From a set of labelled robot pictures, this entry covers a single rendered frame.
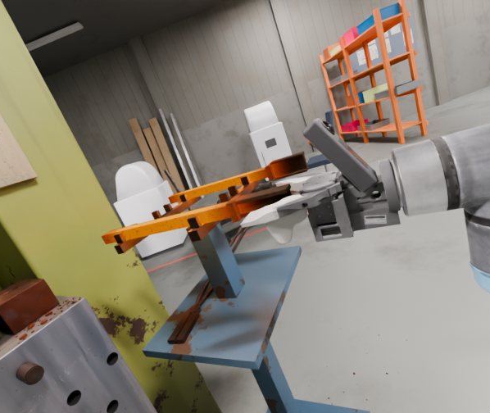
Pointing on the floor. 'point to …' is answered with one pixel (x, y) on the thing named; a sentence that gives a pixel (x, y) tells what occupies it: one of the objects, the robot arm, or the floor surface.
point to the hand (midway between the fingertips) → (255, 201)
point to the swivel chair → (321, 154)
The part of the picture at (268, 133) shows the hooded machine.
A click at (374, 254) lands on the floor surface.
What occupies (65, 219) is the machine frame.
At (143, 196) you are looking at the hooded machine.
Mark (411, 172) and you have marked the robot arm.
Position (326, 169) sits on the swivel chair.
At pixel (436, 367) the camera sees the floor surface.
